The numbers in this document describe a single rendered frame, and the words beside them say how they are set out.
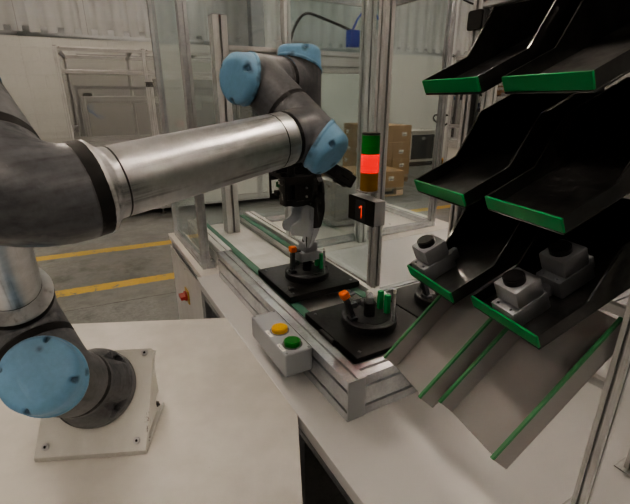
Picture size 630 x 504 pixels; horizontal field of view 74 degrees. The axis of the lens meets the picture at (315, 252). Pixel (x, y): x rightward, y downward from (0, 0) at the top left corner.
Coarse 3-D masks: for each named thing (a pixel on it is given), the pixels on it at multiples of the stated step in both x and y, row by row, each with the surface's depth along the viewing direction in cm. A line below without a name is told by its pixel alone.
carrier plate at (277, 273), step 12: (288, 264) 143; (264, 276) 134; (276, 276) 133; (336, 276) 133; (348, 276) 133; (276, 288) 127; (300, 288) 125; (312, 288) 125; (324, 288) 125; (336, 288) 126; (348, 288) 129; (288, 300) 120; (300, 300) 121
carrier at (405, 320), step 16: (352, 304) 108; (368, 304) 103; (384, 304) 106; (320, 320) 107; (336, 320) 107; (352, 320) 102; (368, 320) 103; (384, 320) 103; (400, 320) 107; (336, 336) 100; (352, 336) 100; (368, 336) 100; (384, 336) 100; (400, 336) 100; (352, 352) 93; (368, 352) 93; (384, 352) 95
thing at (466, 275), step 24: (480, 216) 80; (504, 216) 82; (456, 240) 80; (480, 240) 79; (504, 240) 76; (528, 240) 69; (408, 264) 78; (456, 264) 76; (480, 264) 73; (504, 264) 69; (432, 288) 73; (456, 288) 67
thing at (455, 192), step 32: (512, 96) 74; (544, 96) 74; (576, 96) 63; (480, 128) 74; (512, 128) 76; (544, 128) 63; (448, 160) 74; (480, 160) 73; (512, 160) 63; (448, 192) 64; (480, 192) 62
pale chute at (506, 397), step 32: (608, 320) 64; (512, 352) 72; (544, 352) 68; (576, 352) 64; (608, 352) 61; (480, 384) 72; (512, 384) 68; (544, 384) 65; (576, 384) 61; (480, 416) 69; (512, 416) 65; (544, 416) 61; (512, 448) 60
